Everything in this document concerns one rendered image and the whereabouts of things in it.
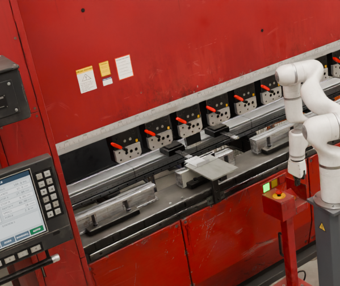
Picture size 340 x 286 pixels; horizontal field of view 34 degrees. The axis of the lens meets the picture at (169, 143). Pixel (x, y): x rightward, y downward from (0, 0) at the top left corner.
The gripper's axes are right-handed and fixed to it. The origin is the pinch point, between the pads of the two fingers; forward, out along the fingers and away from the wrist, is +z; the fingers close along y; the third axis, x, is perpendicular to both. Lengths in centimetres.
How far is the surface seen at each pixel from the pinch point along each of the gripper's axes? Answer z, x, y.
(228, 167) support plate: -13.9, -30.8, -21.5
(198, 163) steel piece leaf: -15, -41, -35
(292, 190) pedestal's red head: 11.2, 4.0, -7.8
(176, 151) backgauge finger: -11, -37, -63
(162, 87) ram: -62, -52, -45
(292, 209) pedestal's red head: 13.0, -7.6, 3.0
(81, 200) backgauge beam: -2, -100, -69
